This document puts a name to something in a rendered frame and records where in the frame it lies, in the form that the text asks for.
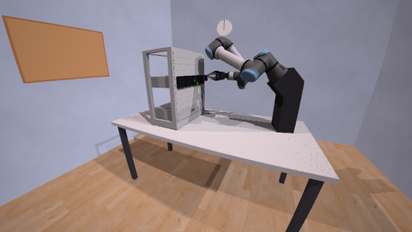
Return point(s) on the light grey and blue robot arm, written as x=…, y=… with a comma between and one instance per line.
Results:
x=249, y=70

